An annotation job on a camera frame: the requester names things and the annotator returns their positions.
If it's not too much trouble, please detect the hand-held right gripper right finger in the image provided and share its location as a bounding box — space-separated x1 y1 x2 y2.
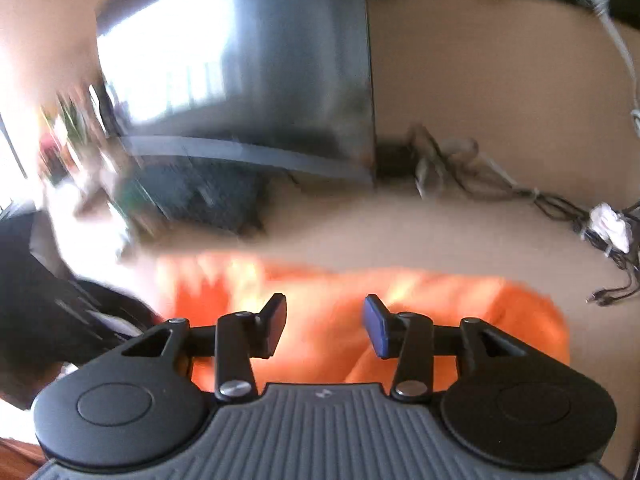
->
363 294 527 404

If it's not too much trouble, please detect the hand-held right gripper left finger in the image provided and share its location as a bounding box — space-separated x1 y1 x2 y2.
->
121 292 289 405

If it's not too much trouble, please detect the orange garment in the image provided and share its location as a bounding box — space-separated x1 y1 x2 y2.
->
155 255 572 394

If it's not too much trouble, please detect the black keyboard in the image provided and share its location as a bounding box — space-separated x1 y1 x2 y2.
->
127 155 267 237

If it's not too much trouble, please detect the black power adapter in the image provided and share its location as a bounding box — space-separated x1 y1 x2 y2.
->
376 143 417 179

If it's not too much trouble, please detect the crumpled white tissue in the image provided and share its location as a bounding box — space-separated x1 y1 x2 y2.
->
589 202 632 254

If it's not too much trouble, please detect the black curved monitor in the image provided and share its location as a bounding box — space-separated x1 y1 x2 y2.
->
95 0 377 189

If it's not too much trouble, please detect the white cable loop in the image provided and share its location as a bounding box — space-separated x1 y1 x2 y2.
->
415 127 518 198

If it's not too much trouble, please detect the black cable bundle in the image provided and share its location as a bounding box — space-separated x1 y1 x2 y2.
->
415 125 640 308

